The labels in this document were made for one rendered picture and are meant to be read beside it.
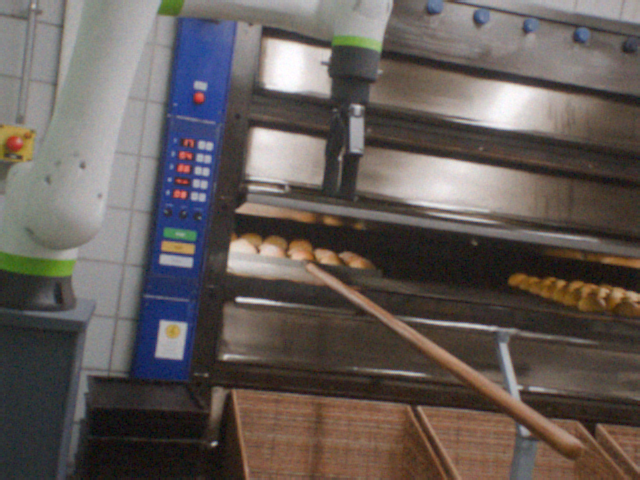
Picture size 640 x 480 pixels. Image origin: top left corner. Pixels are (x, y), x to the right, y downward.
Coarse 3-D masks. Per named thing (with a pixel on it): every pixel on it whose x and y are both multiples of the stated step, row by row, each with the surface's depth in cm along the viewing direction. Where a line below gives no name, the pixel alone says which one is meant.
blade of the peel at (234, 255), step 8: (232, 256) 285; (240, 256) 285; (248, 256) 286; (256, 256) 286; (264, 256) 287; (272, 256) 288; (272, 264) 288; (280, 264) 288; (288, 264) 289; (296, 264) 290; (320, 264) 291; (328, 264) 292; (336, 272) 293; (344, 272) 294; (352, 272) 294; (360, 272) 295; (368, 272) 295; (376, 272) 296
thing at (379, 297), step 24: (240, 288) 247; (264, 288) 249; (288, 288) 250; (312, 288) 252; (360, 288) 259; (456, 312) 263; (480, 312) 265; (504, 312) 267; (528, 312) 269; (552, 312) 274
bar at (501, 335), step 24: (288, 312) 213; (312, 312) 214; (336, 312) 215; (360, 312) 217; (504, 336) 225; (528, 336) 228; (552, 336) 230; (576, 336) 232; (504, 360) 222; (528, 456) 206
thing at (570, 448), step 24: (312, 264) 278; (336, 288) 241; (384, 312) 200; (408, 336) 179; (432, 360) 165; (456, 360) 157; (480, 384) 143; (504, 408) 134; (528, 408) 129; (552, 432) 120; (576, 456) 116
